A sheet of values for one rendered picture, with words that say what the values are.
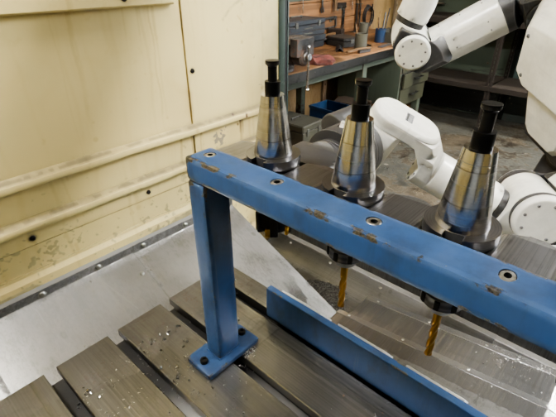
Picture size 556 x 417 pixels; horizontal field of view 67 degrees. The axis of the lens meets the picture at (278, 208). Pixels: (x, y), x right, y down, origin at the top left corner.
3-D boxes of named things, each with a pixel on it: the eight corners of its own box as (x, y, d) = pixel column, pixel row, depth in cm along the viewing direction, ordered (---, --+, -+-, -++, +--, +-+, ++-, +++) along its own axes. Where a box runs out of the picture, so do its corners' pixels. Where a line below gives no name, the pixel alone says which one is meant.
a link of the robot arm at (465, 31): (410, 71, 108) (503, 24, 96) (409, 91, 98) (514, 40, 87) (390, 31, 103) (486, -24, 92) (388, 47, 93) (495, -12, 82)
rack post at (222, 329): (236, 324, 69) (224, 159, 55) (259, 342, 66) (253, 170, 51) (187, 361, 63) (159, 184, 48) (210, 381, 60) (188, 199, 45)
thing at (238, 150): (246, 142, 57) (246, 136, 56) (275, 152, 53) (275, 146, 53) (206, 158, 52) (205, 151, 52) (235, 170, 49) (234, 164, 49)
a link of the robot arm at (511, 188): (415, 176, 73) (510, 233, 73) (419, 198, 64) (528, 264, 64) (455, 124, 68) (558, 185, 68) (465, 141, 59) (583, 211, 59)
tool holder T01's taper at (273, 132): (246, 154, 48) (243, 95, 45) (269, 142, 51) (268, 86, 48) (277, 163, 46) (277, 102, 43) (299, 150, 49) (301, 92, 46)
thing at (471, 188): (427, 224, 36) (443, 150, 32) (443, 203, 39) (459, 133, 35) (483, 242, 33) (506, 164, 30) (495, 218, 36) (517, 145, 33)
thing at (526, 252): (505, 233, 37) (507, 226, 37) (572, 257, 34) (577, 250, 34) (476, 270, 33) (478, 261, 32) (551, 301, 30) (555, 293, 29)
